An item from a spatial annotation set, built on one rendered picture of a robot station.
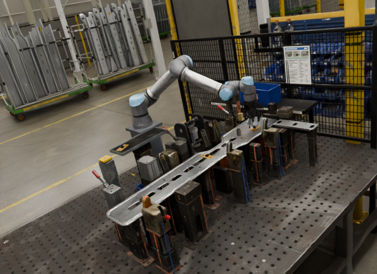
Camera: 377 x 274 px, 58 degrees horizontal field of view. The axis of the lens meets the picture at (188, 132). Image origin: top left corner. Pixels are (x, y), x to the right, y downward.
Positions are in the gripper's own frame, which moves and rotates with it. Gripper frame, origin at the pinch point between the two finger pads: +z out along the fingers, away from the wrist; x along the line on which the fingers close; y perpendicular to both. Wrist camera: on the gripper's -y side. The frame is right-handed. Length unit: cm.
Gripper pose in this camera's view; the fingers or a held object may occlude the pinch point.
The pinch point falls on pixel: (254, 126)
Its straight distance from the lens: 238.4
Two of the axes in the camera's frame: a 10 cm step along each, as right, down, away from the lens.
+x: 7.1, 1.4, -6.9
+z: 1.9, 9.0, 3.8
